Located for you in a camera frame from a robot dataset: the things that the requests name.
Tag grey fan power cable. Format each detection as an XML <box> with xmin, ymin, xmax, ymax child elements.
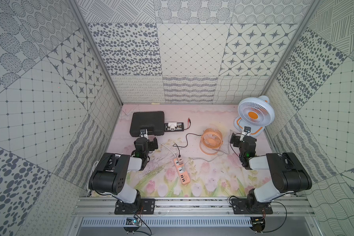
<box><xmin>184</xmin><ymin>129</ymin><xmax>242</xmax><ymax>169</ymax></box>

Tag black USB cable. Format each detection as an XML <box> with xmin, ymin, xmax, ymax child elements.
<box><xmin>172</xmin><ymin>132</ymin><xmax>203</xmax><ymax>158</ymax></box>

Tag orange power strip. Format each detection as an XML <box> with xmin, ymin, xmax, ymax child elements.
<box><xmin>173</xmin><ymin>158</ymin><xmax>191</xmax><ymax>185</ymax></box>

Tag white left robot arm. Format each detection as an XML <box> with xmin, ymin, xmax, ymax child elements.
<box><xmin>88</xmin><ymin>137</ymin><xmax>158</xmax><ymax>215</ymax></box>

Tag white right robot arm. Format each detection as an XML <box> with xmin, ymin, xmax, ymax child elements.
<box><xmin>229</xmin><ymin>133</ymin><xmax>312</xmax><ymax>214</ymax></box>

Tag small orange desk fan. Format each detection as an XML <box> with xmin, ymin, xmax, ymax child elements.
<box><xmin>199</xmin><ymin>128</ymin><xmax>223</xmax><ymax>155</ymax></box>

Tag white orange desk fan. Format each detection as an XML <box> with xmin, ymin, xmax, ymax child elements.
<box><xmin>234</xmin><ymin>95</ymin><xmax>275</xmax><ymax>138</ymax></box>

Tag black tool case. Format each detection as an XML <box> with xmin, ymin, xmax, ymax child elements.
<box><xmin>129</xmin><ymin>111</ymin><xmax>165</xmax><ymax>137</ymax></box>

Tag black tray with white adapter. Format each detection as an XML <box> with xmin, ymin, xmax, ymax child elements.
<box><xmin>164</xmin><ymin>122</ymin><xmax>184</xmax><ymax>132</ymax></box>

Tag red black clip leads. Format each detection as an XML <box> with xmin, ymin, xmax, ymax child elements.
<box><xmin>184</xmin><ymin>118</ymin><xmax>191</xmax><ymax>130</ymax></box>

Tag green circuit board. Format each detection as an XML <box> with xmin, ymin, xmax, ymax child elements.
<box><xmin>125</xmin><ymin>217</ymin><xmax>142</xmax><ymax>227</ymax></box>

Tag white power strip cable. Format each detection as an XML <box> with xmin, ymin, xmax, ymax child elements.
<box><xmin>157</xmin><ymin>142</ymin><xmax>178</xmax><ymax>160</ymax></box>

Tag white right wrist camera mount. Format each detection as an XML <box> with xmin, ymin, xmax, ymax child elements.
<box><xmin>242</xmin><ymin>126</ymin><xmax>251</xmax><ymax>136</ymax></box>

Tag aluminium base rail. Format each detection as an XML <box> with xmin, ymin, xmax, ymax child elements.
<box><xmin>72</xmin><ymin>197</ymin><xmax>315</xmax><ymax>217</ymax></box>

